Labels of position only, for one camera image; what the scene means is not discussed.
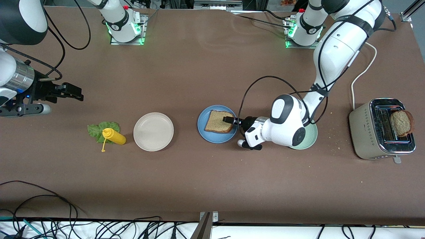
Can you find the grey power strip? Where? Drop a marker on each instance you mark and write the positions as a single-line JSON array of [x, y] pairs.
[[202, 5]]

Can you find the beige round plate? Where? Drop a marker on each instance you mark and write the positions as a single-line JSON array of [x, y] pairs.
[[153, 132]]

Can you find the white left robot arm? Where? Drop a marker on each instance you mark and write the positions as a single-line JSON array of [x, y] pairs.
[[338, 49]]

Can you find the beige chrome toaster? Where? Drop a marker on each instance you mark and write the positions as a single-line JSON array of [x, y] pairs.
[[365, 132]]

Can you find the green round plate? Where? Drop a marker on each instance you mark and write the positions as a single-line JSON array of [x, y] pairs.
[[313, 136]]

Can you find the grey metal table bracket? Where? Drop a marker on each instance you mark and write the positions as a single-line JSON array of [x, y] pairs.
[[202, 229]]

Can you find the green lettuce leaf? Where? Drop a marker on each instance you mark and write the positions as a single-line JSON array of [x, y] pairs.
[[94, 130]]

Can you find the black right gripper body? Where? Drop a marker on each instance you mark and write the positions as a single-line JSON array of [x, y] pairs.
[[42, 89]]

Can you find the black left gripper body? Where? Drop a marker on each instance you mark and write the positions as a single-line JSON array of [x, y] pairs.
[[247, 121]]

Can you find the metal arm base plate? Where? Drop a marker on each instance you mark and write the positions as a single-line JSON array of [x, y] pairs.
[[298, 47], [144, 25]]

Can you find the orange packaged item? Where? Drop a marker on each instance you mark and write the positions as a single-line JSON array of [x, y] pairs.
[[288, 2]]

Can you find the brown bread slice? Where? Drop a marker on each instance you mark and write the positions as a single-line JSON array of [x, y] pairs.
[[215, 122], [402, 122]]

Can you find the blue round plate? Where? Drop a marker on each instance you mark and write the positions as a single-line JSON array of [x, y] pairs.
[[212, 138]]

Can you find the aluminium frame bar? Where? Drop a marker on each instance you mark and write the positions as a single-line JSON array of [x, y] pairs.
[[406, 16]]

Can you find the yellow mustard squeeze bottle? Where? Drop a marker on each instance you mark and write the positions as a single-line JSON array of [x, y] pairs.
[[116, 136]]

